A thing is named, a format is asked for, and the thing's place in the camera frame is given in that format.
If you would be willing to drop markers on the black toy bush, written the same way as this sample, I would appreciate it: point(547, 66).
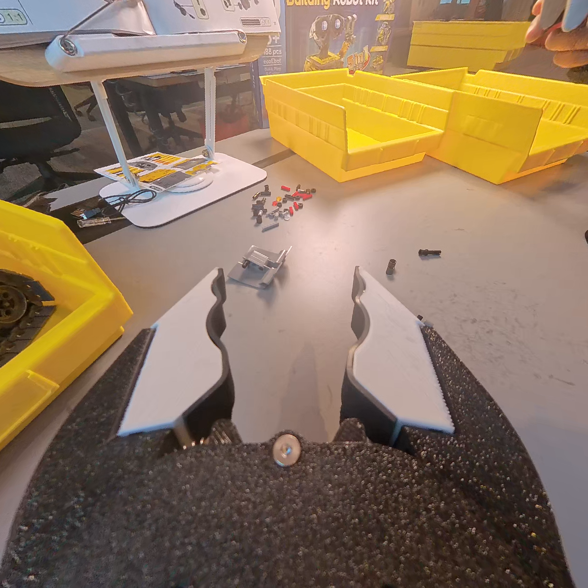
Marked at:
point(390, 266)

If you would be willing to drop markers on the grey desk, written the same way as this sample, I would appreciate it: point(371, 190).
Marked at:
point(482, 321)

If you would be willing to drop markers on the long black toy pin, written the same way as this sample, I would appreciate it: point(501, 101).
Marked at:
point(429, 251)

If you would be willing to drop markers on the yellow plastic bin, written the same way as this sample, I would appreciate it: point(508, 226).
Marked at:
point(491, 133)
point(303, 119)
point(69, 358)

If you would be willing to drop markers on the silver toy scoop part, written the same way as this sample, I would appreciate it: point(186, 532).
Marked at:
point(257, 268)

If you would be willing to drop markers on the pile of small toy parts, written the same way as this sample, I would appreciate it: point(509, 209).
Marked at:
point(282, 202)

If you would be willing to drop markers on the black office chair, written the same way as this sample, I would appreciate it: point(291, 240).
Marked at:
point(32, 128)
point(174, 119)

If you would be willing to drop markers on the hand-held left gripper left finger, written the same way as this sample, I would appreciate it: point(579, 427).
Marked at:
point(179, 363)

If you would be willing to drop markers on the dark grey toy connector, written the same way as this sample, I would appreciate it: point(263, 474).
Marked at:
point(427, 323)

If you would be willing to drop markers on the person's right hand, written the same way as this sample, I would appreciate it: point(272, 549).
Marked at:
point(569, 46)

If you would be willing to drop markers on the white folding stand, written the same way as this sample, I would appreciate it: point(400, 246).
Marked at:
point(206, 183)

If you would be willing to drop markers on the dark office table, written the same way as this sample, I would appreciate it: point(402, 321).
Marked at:
point(133, 119)

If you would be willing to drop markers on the yellow picture toy box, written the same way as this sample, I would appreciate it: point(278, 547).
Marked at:
point(330, 36)

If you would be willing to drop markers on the yellow grey sticker sheet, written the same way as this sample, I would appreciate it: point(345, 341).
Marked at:
point(156, 172)

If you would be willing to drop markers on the stacked yellow bins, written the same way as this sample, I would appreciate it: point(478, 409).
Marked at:
point(459, 46)

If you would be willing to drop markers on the open instruction booklet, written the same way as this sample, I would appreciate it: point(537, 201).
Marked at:
point(206, 13)

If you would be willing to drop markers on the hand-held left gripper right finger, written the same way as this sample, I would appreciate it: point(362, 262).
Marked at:
point(399, 372)

